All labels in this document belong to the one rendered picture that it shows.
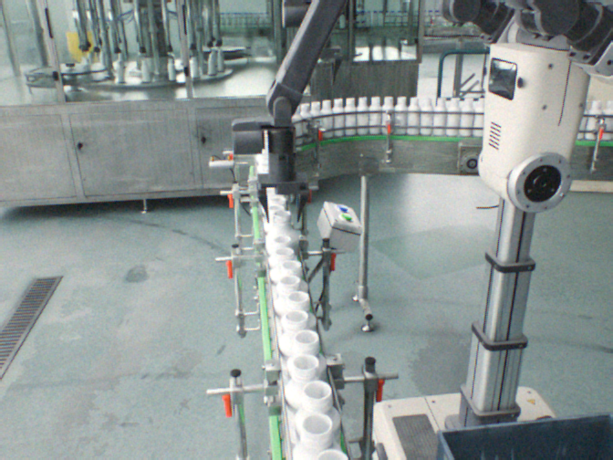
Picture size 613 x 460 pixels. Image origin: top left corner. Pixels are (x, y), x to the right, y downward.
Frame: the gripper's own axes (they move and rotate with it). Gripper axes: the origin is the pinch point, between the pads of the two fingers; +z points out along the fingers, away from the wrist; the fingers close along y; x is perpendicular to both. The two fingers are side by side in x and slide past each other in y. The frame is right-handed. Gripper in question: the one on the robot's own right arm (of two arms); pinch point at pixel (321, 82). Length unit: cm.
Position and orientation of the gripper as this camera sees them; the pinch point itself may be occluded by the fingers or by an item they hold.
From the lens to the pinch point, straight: 155.5
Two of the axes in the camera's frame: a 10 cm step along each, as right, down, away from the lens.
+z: 0.2, 9.1, 4.1
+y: -9.9, 0.7, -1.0
